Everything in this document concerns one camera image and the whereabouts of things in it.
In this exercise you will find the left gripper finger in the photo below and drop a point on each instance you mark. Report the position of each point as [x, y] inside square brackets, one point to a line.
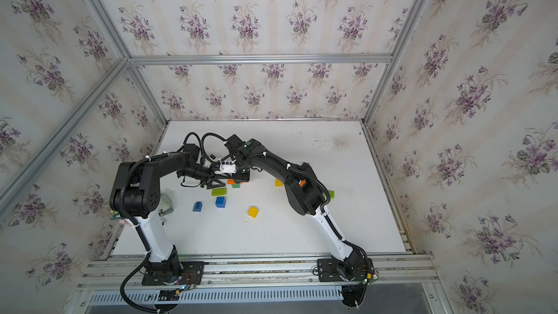
[213, 183]
[212, 159]

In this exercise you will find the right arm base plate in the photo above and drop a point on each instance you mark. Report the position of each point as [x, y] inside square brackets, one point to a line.
[333, 270]

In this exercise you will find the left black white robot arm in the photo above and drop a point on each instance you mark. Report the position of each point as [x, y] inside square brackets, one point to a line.
[136, 195]

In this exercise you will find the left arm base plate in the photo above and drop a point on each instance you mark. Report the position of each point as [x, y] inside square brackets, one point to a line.
[186, 274]

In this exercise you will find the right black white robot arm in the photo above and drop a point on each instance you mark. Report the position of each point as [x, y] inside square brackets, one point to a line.
[307, 196]

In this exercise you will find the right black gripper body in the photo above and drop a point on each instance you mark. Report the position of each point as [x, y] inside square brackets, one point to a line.
[242, 174]

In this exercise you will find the blue sloped lego brick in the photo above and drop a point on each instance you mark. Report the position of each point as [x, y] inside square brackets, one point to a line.
[198, 206]

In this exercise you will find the yellow sloped lego brick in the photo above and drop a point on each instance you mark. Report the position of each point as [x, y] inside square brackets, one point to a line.
[253, 212]

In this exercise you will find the aluminium front rail frame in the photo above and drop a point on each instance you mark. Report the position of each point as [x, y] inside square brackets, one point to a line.
[213, 279]

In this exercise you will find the lime green lego plate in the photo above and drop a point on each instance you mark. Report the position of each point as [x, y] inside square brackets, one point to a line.
[217, 192]

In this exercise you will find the white small device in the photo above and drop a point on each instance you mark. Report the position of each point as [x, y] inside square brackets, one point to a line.
[165, 206]

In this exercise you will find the blue square lego brick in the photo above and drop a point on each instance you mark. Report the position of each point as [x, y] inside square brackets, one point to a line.
[220, 202]

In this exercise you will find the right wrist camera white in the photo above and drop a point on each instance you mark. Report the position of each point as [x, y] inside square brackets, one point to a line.
[227, 168]

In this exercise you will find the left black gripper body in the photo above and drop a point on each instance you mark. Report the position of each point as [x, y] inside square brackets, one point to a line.
[201, 173]

